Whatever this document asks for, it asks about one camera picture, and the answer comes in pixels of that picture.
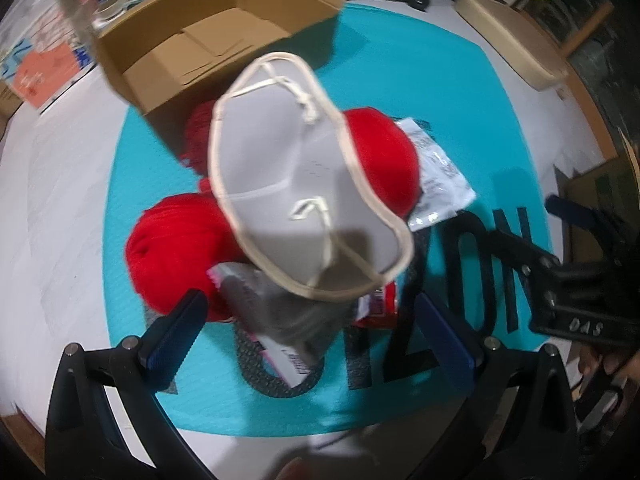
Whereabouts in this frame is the grey foil snack packet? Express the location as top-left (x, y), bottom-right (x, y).
top-left (208, 262), bottom-right (398, 388)

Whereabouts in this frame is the white foil sachet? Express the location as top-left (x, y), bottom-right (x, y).
top-left (395, 117), bottom-right (476, 232)

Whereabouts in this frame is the teal bubble mailer bag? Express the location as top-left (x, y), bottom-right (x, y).
top-left (103, 4), bottom-right (551, 437)

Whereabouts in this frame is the red yarn ball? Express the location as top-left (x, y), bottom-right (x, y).
top-left (125, 193), bottom-right (246, 323)
top-left (344, 107), bottom-right (421, 220)

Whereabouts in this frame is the person hand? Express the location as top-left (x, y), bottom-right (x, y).
top-left (578, 344), bottom-right (637, 379)

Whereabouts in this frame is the dark red knitted piece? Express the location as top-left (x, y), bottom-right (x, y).
top-left (180, 100), bottom-right (216, 193)

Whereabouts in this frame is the brown cardboard box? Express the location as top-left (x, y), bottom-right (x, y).
top-left (96, 0), bottom-right (346, 156)

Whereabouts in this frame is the white tissue paper pack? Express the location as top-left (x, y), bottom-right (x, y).
top-left (1, 0), bottom-right (96, 112)

